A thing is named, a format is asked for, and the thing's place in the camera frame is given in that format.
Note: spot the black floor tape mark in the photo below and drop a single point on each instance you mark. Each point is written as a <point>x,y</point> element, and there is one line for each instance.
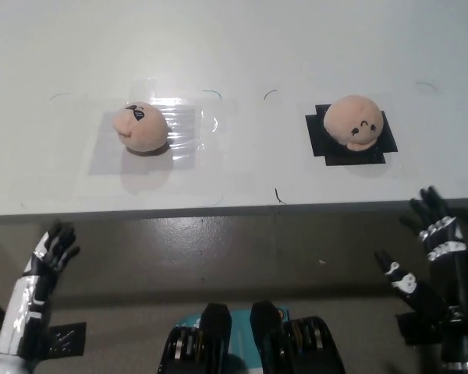
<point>68,339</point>

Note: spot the grey tape patch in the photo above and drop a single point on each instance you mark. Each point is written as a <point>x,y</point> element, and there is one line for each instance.
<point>105,156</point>

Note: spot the beige dumpling toy smiling face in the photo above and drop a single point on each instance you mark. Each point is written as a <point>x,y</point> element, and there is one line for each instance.
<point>353,121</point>

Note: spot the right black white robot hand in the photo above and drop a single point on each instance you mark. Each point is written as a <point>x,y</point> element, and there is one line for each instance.
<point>446,249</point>

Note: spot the beige dumpling toy with sunglasses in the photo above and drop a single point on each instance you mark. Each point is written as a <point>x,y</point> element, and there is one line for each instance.
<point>142,128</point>

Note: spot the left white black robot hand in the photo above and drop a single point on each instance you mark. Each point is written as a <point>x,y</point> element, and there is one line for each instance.
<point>33,284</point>

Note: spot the black teal robot torso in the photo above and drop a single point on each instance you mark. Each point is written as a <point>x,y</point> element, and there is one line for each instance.
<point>253,343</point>

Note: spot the black tape patch on table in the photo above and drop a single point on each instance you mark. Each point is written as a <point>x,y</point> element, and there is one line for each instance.
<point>386,146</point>

